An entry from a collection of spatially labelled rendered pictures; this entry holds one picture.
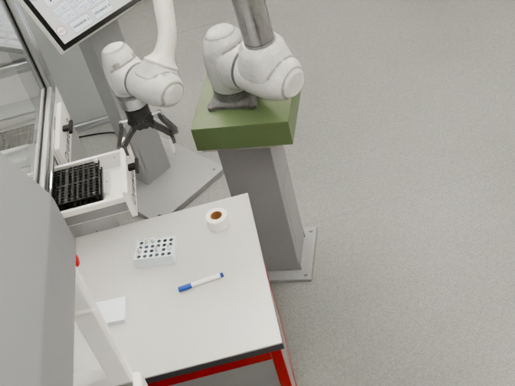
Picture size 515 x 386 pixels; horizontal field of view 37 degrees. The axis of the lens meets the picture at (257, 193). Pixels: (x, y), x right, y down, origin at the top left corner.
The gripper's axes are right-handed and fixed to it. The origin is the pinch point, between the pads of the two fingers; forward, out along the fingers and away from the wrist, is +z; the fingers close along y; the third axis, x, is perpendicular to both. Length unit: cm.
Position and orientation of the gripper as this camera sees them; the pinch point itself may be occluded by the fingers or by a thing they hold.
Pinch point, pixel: (153, 154)
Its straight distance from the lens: 256.8
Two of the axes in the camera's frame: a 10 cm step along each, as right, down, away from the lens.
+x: 1.6, 6.4, -7.5
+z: 1.9, 7.2, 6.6
